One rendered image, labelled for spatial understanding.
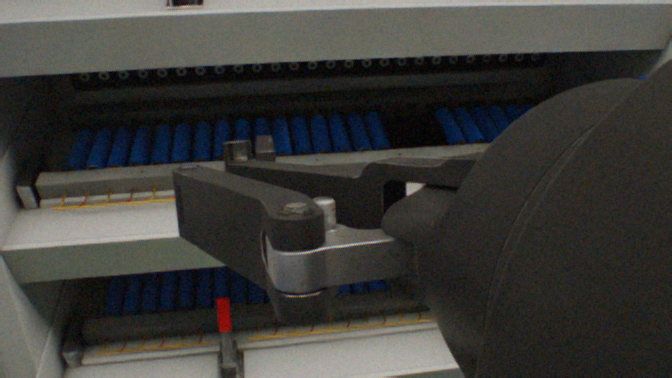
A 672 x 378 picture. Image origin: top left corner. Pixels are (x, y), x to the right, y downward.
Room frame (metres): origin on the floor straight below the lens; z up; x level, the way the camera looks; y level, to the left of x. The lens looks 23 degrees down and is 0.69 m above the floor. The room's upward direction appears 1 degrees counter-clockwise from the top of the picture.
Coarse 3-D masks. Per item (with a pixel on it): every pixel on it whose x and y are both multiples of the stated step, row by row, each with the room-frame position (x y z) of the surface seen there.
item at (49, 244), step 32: (96, 96) 0.57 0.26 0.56; (128, 96) 0.58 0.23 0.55; (160, 96) 0.58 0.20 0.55; (192, 96) 0.59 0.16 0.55; (32, 128) 0.51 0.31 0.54; (64, 128) 0.57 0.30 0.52; (0, 160) 0.44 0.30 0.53; (32, 160) 0.47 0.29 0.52; (64, 160) 0.52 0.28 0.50; (0, 192) 0.42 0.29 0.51; (32, 192) 0.44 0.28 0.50; (0, 224) 0.40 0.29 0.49; (32, 224) 0.43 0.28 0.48; (64, 224) 0.43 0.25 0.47; (96, 224) 0.43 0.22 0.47; (128, 224) 0.43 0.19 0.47; (160, 224) 0.43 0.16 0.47; (32, 256) 0.40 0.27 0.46; (64, 256) 0.41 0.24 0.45; (96, 256) 0.41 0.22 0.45; (128, 256) 0.42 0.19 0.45; (160, 256) 0.42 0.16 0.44; (192, 256) 0.43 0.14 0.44
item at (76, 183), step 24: (480, 144) 0.52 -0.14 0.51; (120, 168) 0.47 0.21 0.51; (144, 168) 0.47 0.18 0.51; (168, 168) 0.47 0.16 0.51; (216, 168) 0.47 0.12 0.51; (360, 168) 0.49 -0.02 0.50; (48, 192) 0.45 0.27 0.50; (72, 192) 0.45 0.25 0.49; (96, 192) 0.46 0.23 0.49; (120, 192) 0.46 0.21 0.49
